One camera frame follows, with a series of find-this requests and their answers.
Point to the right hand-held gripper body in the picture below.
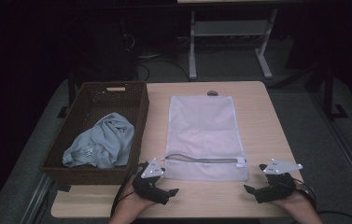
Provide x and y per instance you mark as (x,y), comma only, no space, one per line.
(281,166)

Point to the person's left hand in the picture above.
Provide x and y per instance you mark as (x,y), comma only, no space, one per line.
(130,202)

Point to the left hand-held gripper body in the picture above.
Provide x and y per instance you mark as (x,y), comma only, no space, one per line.
(152,169)

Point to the brown wicker basket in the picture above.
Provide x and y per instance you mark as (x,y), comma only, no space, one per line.
(95,109)

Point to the white metal desk frame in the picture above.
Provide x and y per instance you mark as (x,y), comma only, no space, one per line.
(230,28)

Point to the light blue garment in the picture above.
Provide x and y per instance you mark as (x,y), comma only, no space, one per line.
(102,146)

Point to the white mesh laundry bag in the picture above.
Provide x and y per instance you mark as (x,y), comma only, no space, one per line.
(204,124)

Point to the person's right hand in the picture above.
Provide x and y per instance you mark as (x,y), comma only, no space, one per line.
(298,202)

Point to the black metal stand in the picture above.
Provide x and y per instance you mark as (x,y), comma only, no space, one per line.
(328,93)

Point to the aluminium rail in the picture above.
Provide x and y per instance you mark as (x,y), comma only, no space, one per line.
(344,149)
(36,199)

